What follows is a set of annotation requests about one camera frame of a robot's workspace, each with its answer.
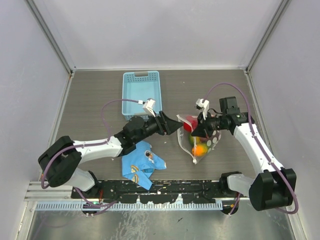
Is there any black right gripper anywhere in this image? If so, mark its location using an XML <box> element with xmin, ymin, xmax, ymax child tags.
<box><xmin>191</xmin><ymin>110</ymin><xmax>226</xmax><ymax>139</ymax></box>

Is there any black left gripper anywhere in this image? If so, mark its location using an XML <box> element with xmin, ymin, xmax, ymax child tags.
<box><xmin>133</xmin><ymin>111</ymin><xmax>183</xmax><ymax>144</ymax></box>

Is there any clear polka dot zip bag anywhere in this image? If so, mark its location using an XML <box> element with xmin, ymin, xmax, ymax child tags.
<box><xmin>176</xmin><ymin>114</ymin><xmax>222</xmax><ymax>165</ymax></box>

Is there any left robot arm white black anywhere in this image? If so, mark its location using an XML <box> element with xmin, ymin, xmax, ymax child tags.
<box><xmin>38</xmin><ymin>111</ymin><xmax>183</xmax><ymax>198</ymax></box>

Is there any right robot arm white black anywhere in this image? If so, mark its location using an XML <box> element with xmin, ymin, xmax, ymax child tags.
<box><xmin>191</xmin><ymin>96</ymin><xmax>299</xmax><ymax>212</ymax></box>

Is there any green fake vegetable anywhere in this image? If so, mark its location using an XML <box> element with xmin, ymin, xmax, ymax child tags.
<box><xmin>188</xmin><ymin>135</ymin><xmax>201</xmax><ymax>146</ymax></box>

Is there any red fake apple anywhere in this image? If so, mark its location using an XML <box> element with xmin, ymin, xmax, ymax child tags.
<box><xmin>183</xmin><ymin>115</ymin><xmax>198</xmax><ymax>133</ymax></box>

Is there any orange fake fruit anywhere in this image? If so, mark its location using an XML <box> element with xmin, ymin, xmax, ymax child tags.
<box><xmin>191</xmin><ymin>143</ymin><xmax>209</xmax><ymax>157</ymax></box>

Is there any light blue plastic basket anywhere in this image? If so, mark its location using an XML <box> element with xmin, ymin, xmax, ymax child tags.
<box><xmin>122</xmin><ymin>70</ymin><xmax>163</xmax><ymax>121</ymax></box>

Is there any blue patterned cloth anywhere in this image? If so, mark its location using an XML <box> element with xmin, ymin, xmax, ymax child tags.
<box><xmin>121</xmin><ymin>141</ymin><xmax>167</xmax><ymax>190</ymax></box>

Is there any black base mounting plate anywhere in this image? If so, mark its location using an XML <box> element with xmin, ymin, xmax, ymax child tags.
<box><xmin>83</xmin><ymin>179</ymin><xmax>237</xmax><ymax>204</ymax></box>

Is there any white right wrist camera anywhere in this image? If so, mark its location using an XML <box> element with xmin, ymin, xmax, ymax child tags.
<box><xmin>195</xmin><ymin>98</ymin><xmax>210</xmax><ymax>120</ymax></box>

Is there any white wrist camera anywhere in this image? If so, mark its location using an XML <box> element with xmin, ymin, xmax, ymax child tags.
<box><xmin>195</xmin><ymin>98</ymin><xmax>210</xmax><ymax>120</ymax></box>
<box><xmin>138</xmin><ymin>98</ymin><xmax>156</xmax><ymax>117</ymax></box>

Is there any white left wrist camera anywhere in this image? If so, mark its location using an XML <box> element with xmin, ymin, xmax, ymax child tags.
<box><xmin>138</xmin><ymin>98</ymin><xmax>156</xmax><ymax>117</ymax></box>

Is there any aluminium frame rail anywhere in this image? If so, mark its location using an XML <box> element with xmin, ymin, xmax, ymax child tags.
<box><xmin>24</xmin><ymin>181</ymin><xmax>73</xmax><ymax>202</ymax></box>

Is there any white slotted cable duct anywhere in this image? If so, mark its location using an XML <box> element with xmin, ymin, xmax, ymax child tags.
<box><xmin>34</xmin><ymin>200</ymin><xmax>223</xmax><ymax>211</ymax></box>

